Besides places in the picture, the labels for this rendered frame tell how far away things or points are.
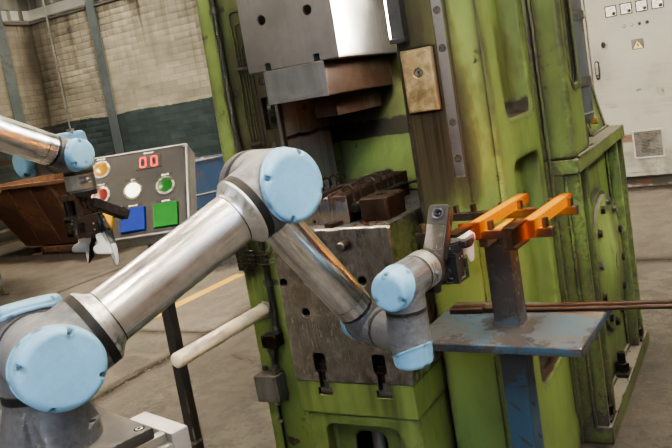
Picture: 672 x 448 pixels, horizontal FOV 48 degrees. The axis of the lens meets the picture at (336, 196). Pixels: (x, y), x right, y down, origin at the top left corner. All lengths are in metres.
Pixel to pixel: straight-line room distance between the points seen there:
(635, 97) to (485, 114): 5.15
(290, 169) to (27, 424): 0.54
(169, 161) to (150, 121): 8.22
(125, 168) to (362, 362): 0.91
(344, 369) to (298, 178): 1.10
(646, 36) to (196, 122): 5.59
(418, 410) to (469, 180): 0.64
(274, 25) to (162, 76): 8.20
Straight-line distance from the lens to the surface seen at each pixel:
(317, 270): 1.39
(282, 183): 1.15
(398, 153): 2.53
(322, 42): 2.07
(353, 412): 2.24
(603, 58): 7.18
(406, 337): 1.37
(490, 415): 2.30
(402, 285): 1.32
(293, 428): 2.65
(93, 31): 11.12
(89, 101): 11.31
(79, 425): 1.24
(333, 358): 2.20
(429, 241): 1.49
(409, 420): 2.18
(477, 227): 1.64
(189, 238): 1.13
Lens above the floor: 1.28
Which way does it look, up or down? 8 degrees down
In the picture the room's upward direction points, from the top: 9 degrees counter-clockwise
